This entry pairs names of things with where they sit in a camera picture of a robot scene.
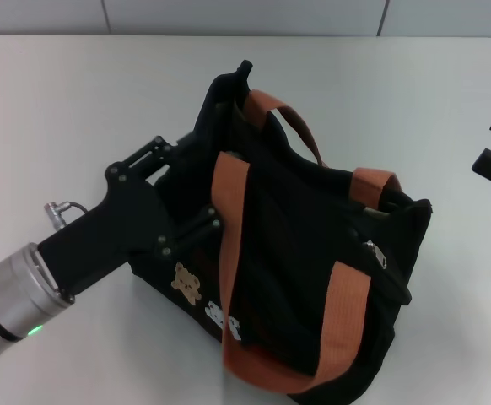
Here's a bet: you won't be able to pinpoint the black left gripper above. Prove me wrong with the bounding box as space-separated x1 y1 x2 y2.
37 132 224 297

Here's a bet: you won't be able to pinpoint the black food bag orange handles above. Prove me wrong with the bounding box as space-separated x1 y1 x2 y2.
129 60 434 405

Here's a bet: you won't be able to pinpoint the silver metal zipper pull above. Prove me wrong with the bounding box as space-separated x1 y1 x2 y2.
364 240 391 272

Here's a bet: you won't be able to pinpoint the silver cable connector plug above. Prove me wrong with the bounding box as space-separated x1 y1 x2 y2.
44 202 89 233

